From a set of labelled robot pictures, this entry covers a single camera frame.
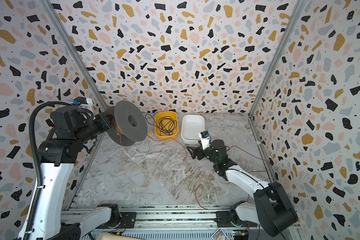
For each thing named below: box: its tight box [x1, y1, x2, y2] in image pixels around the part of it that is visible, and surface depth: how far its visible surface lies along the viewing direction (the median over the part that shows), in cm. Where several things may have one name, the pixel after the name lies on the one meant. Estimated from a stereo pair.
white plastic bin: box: [181, 114, 205, 145], surface depth 112 cm
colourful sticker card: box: [211, 227, 230, 240], surface depth 70 cm
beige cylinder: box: [96, 232, 145, 240], surface depth 71 cm
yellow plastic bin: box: [155, 111, 179, 141], surface depth 115 cm
